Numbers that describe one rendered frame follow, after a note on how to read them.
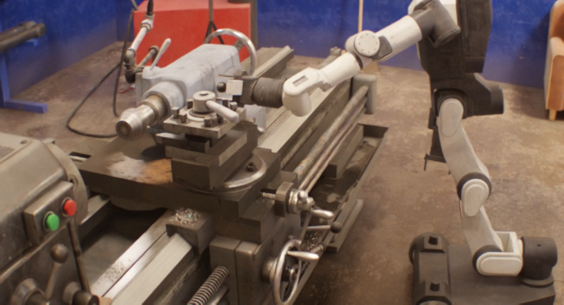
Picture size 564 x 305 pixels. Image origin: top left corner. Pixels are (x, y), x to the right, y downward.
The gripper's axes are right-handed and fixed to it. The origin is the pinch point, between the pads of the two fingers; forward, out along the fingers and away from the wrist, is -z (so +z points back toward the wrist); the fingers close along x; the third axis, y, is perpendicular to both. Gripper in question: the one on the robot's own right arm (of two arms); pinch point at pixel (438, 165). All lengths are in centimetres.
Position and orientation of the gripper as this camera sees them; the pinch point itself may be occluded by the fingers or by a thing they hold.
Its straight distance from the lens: 284.6
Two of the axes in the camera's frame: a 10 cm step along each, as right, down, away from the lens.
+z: 0.4, -8.9, -4.6
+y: -3.0, 4.2, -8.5
